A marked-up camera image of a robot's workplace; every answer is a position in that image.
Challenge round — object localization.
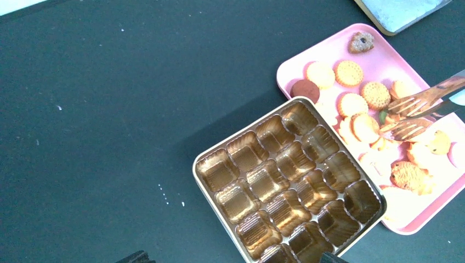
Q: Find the gold cookie tin box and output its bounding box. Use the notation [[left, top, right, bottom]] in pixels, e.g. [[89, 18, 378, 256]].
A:
[[192, 96, 387, 262]]

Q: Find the brown flower cookie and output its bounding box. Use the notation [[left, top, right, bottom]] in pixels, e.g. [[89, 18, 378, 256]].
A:
[[348, 32, 375, 54]]

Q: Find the silver tin lid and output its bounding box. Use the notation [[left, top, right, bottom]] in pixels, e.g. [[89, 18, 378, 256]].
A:
[[355, 0, 451, 36]]

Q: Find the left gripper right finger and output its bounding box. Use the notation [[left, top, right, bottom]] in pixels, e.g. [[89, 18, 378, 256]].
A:
[[319, 252, 349, 263]]

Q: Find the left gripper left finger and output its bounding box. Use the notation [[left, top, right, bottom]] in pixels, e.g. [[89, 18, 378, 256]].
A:
[[116, 250, 156, 263]]

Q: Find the round cracker cookie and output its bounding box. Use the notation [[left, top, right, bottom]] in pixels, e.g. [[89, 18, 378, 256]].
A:
[[306, 61, 336, 90]]

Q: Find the dark chocolate round cookie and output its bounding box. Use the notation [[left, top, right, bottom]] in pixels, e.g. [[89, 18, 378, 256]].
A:
[[290, 79, 320, 104]]

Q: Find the pink plastic tray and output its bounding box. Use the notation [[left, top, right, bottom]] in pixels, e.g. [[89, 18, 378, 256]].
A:
[[276, 23, 465, 236]]

